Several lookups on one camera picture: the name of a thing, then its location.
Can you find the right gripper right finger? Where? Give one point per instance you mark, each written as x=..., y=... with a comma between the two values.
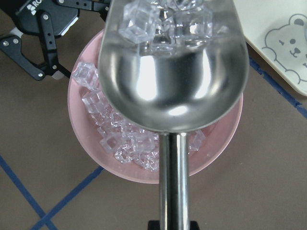
x=194, y=225

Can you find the pink bowl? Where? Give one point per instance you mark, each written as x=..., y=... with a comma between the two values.
x=217, y=137

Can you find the steel ice scoop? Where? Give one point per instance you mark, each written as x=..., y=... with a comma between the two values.
x=172, y=67

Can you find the cream bear tray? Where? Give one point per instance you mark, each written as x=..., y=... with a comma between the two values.
x=277, y=31

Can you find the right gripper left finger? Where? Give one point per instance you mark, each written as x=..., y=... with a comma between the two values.
x=153, y=225

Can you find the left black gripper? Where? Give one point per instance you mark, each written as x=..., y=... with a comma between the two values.
x=50, y=19

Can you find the pile of ice cubes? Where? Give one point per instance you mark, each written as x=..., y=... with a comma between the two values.
x=128, y=143

